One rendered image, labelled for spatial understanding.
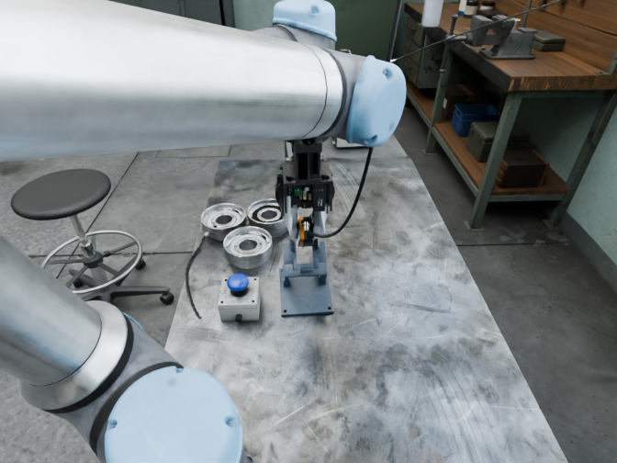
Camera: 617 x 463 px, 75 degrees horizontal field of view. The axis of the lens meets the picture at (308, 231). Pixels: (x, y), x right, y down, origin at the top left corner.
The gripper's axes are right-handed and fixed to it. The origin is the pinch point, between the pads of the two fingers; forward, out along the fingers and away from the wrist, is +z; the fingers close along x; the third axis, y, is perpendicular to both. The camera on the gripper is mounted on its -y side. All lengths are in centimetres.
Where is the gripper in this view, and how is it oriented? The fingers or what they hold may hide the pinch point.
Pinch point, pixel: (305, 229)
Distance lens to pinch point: 70.6
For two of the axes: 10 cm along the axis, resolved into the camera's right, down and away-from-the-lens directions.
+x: 10.0, -0.6, 0.7
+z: 0.0, 7.9, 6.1
